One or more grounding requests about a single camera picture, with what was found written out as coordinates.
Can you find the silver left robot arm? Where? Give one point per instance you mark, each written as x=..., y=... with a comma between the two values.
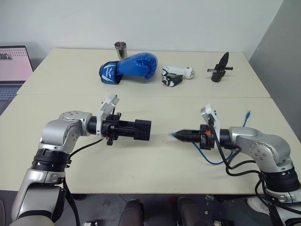
x=56, y=131

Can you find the dark rounded shape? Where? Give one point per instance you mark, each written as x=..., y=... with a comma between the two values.
x=131, y=213

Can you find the white shoe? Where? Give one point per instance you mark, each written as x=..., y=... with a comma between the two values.
x=257, y=204

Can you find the grey laptop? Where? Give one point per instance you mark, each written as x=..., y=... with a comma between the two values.
x=14, y=61

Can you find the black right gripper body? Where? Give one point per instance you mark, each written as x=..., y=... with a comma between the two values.
x=206, y=139

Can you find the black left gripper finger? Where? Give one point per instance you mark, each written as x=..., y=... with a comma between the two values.
x=127, y=134
x=127, y=124

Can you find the blue boxing glove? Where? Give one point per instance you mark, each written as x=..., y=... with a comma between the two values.
x=136, y=66

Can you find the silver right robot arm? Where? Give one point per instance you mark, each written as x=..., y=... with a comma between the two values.
x=261, y=148

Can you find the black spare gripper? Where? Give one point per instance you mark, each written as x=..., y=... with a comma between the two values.
x=219, y=69

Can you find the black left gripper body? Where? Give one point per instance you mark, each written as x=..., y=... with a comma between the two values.
x=110, y=130

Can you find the steel cup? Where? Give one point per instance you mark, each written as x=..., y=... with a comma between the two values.
x=121, y=50

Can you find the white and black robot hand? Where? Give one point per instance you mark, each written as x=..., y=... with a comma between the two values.
x=177, y=71

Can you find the small black box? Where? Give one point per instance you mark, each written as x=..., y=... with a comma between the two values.
x=144, y=130

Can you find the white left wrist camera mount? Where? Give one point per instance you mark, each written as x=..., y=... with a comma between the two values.
x=108, y=103

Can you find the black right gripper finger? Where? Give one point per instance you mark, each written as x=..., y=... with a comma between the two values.
x=191, y=139
x=190, y=132

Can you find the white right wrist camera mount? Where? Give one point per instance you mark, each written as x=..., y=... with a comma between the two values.
x=209, y=111

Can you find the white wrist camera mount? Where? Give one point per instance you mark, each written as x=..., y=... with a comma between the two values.
x=108, y=103
x=209, y=111

